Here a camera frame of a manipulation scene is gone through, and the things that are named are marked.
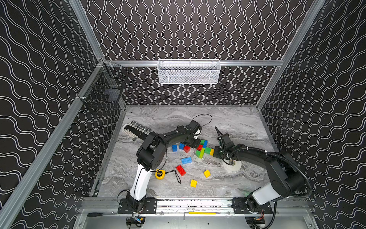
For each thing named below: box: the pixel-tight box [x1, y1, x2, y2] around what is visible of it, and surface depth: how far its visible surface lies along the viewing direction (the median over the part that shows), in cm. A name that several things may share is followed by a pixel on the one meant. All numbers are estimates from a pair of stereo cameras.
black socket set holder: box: [122, 120, 152, 142], surface depth 106 cm
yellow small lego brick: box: [203, 169, 212, 178], surface depth 85 cm
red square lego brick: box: [183, 145, 192, 154], surface depth 94 cm
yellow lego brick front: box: [190, 179, 198, 188], surface depth 82 cm
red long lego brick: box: [175, 164, 187, 177], surface depth 87 cm
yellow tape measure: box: [154, 168, 167, 180], surface depth 85 cm
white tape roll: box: [222, 158, 242, 172], surface depth 89 cm
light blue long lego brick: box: [181, 156, 193, 165], surface depth 92 cm
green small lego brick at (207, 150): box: [204, 146, 212, 155], surface depth 94 cm
